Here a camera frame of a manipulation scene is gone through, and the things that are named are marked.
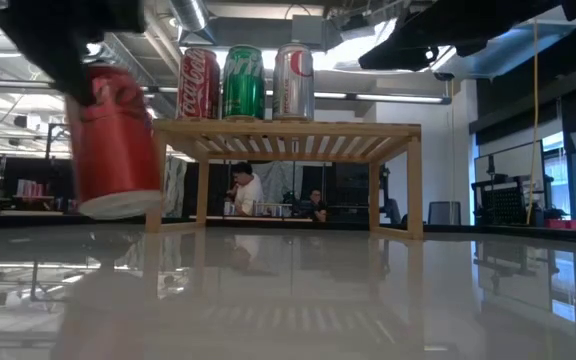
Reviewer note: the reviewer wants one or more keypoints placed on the red Coca-Cola can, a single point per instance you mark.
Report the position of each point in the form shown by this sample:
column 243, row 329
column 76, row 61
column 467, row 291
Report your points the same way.
column 198, row 85

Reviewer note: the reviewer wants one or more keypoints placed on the person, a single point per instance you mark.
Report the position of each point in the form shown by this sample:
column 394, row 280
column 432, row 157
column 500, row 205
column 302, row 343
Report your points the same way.
column 314, row 205
column 250, row 192

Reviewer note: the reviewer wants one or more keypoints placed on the wooden slatted shelf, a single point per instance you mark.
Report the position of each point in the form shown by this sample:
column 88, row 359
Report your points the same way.
column 288, row 131

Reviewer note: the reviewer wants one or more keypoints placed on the grey draped cloth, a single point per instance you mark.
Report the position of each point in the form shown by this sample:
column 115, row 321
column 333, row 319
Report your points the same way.
column 278, row 180
column 175, row 185

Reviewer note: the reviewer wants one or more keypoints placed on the flat red box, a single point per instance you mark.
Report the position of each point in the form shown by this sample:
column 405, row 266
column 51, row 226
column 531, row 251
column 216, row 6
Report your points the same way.
column 565, row 224

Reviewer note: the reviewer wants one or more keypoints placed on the red Coke can black script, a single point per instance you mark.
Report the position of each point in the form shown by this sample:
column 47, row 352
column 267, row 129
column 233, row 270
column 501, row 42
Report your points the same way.
column 113, row 155

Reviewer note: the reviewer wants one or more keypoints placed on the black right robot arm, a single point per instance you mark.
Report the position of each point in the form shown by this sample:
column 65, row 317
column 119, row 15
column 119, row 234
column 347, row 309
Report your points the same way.
column 493, row 20

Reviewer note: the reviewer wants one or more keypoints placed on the black framed whiteboard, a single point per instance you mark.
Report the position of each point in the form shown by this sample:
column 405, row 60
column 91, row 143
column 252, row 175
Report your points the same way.
column 513, row 160

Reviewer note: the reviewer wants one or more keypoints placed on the black ceiling camera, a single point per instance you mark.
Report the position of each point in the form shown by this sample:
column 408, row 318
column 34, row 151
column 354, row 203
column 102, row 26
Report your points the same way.
column 443, row 76

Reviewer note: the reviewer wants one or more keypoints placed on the green Sprite can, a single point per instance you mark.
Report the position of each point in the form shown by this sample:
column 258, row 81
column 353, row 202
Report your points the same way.
column 244, row 85

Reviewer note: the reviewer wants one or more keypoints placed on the black perforated rack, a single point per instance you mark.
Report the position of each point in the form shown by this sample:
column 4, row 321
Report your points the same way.
column 505, row 205

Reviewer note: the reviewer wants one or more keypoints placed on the long ceiling light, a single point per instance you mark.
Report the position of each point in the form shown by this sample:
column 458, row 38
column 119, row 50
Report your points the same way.
column 398, row 98

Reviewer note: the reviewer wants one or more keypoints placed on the grey chair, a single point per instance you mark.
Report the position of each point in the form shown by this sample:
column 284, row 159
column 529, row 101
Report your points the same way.
column 444, row 214

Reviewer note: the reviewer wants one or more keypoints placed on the far work table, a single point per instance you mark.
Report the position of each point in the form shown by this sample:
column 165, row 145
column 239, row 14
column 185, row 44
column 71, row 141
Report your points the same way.
column 278, row 218

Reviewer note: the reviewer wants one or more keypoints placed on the silver Diet Coke can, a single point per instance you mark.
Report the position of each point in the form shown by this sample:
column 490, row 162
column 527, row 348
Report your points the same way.
column 293, row 85

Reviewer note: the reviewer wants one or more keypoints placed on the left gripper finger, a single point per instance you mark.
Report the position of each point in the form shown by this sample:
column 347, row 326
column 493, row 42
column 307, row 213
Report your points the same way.
column 65, row 65

